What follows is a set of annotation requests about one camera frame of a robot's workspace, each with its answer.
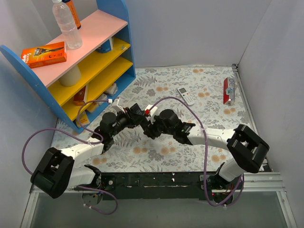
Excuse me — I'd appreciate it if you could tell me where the orange razor box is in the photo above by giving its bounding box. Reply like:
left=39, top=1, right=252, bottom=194
left=20, top=41, right=67, bottom=69

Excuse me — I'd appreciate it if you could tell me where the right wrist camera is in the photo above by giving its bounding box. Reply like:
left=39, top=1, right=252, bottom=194
left=144, top=104, right=159, bottom=118

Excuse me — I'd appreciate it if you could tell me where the yellow orange packet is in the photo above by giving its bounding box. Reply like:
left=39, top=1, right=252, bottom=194
left=75, top=112, right=90, bottom=128

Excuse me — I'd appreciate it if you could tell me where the aluminium frame rail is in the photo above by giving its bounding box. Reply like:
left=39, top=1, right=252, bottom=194
left=21, top=172, right=297, bottom=228

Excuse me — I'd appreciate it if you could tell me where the white air conditioner remote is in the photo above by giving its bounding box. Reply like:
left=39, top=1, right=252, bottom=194
left=177, top=87, right=195, bottom=106

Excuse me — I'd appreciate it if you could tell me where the white soap pack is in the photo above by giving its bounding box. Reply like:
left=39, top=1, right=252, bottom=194
left=98, top=94, right=108, bottom=105
left=104, top=83, right=118, bottom=96

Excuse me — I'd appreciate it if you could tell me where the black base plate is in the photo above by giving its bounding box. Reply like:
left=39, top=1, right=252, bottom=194
left=99, top=171, right=206, bottom=201

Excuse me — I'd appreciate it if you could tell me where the red toothpaste box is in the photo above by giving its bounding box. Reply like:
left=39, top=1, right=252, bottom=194
left=223, top=77, right=236, bottom=105

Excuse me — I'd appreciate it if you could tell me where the floral table mat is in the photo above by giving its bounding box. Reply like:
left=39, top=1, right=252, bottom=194
left=45, top=66, right=266, bottom=173

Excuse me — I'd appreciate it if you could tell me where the clear plastic water bottle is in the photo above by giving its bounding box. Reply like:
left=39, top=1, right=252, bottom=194
left=52, top=0, right=83, bottom=49

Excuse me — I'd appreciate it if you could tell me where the orange bottle on shelf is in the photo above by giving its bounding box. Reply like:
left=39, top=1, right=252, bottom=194
left=62, top=0, right=81, bottom=29

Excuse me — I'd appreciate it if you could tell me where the blue pink yellow shelf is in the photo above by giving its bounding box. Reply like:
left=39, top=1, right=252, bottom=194
left=0, top=0, right=136, bottom=133

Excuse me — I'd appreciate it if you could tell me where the blue white box on shelf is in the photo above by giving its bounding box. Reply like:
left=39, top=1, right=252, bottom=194
left=96, top=38, right=113, bottom=53

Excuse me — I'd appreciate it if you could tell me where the black TV remote with buttons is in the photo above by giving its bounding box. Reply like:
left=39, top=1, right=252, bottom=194
left=130, top=103, right=148, bottom=130

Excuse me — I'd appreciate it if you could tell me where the cream cylinder container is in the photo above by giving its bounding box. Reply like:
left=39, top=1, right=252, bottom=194
left=59, top=65, right=82, bottom=87

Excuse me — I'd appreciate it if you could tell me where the orange red box on shelf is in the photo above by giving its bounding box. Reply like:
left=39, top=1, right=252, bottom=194
left=73, top=84, right=89, bottom=106

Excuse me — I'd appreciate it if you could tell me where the yellow soap pack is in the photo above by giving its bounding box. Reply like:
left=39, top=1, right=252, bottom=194
left=86, top=102, right=99, bottom=113

